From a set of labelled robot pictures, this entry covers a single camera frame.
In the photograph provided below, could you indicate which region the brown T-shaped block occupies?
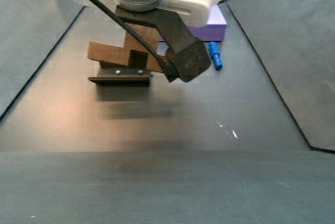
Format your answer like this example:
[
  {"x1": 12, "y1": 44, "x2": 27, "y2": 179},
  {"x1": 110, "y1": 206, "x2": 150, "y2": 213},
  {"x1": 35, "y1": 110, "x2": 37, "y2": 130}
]
[{"x1": 87, "y1": 23, "x2": 162, "y2": 72}]

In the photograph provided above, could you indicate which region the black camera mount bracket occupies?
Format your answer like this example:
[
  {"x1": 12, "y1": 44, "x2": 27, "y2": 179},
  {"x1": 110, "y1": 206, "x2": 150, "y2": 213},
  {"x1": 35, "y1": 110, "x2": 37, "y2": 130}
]
[{"x1": 115, "y1": 7, "x2": 210, "y2": 82}]

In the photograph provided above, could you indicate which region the blue peg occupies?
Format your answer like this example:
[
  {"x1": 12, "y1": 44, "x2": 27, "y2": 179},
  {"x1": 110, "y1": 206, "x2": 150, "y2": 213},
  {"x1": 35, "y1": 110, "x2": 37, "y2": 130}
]
[{"x1": 207, "y1": 42, "x2": 222, "y2": 70}]

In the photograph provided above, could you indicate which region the dark grey fixture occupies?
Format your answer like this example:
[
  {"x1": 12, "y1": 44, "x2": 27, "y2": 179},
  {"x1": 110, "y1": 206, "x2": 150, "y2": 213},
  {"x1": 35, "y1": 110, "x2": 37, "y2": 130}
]
[{"x1": 87, "y1": 63, "x2": 151, "y2": 85}]

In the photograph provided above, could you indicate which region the purple base block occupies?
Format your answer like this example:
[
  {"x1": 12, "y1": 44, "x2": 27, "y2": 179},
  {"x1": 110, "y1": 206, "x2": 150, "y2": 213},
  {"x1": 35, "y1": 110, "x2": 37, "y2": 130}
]
[{"x1": 158, "y1": 5, "x2": 228, "y2": 42}]

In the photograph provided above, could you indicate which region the black cable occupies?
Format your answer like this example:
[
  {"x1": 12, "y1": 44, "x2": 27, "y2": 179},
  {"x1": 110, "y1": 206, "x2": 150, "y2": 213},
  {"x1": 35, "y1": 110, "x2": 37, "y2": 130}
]
[{"x1": 60, "y1": 0, "x2": 230, "y2": 76}]

